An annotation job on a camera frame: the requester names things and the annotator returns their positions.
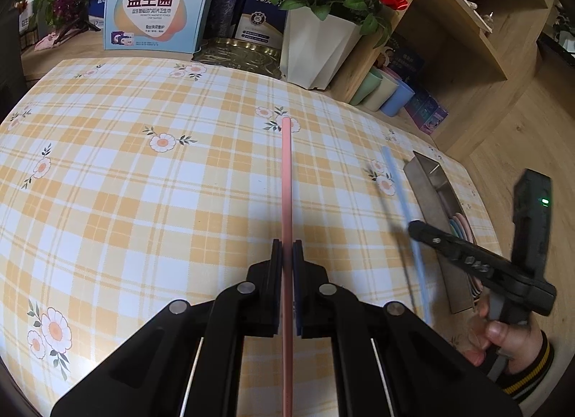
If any gold patterned tray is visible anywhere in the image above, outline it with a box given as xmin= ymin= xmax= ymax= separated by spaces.
xmin=193 ymin=37 xmax=286 ymax=81

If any navy box with white label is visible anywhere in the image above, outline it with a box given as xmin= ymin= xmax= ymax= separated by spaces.
xmin=234 ymin=0 xmax=288 ymax=47

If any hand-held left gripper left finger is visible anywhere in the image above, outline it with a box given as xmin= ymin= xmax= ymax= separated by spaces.
xmin=50 ymin=242 xmax=284 ymax=417

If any potted red rose plant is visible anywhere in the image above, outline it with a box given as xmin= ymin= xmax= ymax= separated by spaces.
xmin=247 ymin=0 xmax=409 ymax=90

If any green cup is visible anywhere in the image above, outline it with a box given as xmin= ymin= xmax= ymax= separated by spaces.
xmin=349 ymin=70 xmax=382 ymax=107

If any checked floral tablecloth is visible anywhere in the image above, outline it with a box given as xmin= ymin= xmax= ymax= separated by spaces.
xmin=0 ymin=58 xmax=504 ymax=417

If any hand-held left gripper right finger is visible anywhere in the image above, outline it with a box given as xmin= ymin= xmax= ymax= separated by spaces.
xmin=292 ymin=241 xmax=524 ymax=417

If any stainless steel utensil tray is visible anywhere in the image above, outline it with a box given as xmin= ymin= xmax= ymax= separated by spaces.
xmin=403 ymin=151 xmax=483 ymax=315

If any blue cup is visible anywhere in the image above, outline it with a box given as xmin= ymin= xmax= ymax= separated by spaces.
xmin=381 ymin=80 xmax=415 ymax=118

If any pink chopstick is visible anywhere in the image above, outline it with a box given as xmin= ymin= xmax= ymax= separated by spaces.
xmin=281 ymin=116 xmax=296 ymax=417

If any light blue box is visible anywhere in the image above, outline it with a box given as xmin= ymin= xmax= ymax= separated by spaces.
xmin=104 ymin=0 xmax=216 ymax=55

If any person's right hand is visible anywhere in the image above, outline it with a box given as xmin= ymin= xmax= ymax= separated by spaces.
xmin=465 ymin=302 xmax=546 ymax=375

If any dark blue patterned box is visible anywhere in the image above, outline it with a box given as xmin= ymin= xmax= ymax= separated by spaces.
xmin=202 ymin=0 xmax=248 ymax=40

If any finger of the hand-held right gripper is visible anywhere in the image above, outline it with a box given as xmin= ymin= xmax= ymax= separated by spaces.
xmin=408 ymin=219 xmax=524 ymax=289

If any purple box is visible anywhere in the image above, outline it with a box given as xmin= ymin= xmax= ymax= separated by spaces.
xmin=404 ymin=92 xmax=449 ymax=136

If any wooden shelf unit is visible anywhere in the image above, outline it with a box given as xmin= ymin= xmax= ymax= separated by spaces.
xmin=330 ymin=0 xmax=575 ymax=265

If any beige cup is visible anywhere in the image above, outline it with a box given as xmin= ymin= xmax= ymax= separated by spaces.
xmin=362 ymin=73 xmax=400 ymax=111

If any person's right forearm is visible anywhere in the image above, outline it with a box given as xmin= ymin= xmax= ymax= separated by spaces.
xmin=498 ymin=331 xmax=575 ymax=404

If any blue chopstick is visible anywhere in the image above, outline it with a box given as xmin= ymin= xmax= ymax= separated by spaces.
xmin=381 ymin=146 xmax=436 ymax=328

